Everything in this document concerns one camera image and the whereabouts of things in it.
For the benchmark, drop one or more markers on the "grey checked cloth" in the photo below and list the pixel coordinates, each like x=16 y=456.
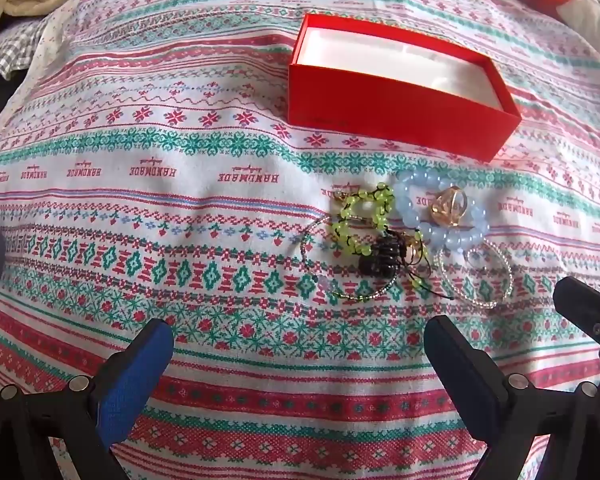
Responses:
x=10 y=50

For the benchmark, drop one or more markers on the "gold hoop rings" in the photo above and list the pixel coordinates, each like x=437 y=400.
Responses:
x=447 y=207

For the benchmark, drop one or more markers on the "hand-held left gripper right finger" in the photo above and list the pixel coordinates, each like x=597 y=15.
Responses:
x=462 y=365

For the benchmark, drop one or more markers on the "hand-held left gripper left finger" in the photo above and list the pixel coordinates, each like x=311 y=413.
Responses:
x=130 y=390

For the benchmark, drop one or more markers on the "red cardboard box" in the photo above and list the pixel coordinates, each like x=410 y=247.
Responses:
x=390 y=110

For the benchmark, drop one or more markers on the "thin silver bangle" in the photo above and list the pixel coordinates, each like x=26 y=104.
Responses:
x=304 y=252

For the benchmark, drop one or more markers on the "silver beaded hoop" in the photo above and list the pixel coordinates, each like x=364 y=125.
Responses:
x=480 y=304

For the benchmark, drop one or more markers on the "gold earring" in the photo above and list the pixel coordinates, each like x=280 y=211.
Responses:
x=341 y=199

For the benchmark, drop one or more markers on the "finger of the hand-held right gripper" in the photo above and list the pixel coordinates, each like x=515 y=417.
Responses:
x=587 y=310

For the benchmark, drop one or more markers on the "patterned red green blanket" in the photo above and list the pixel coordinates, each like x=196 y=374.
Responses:
x=180 y=210

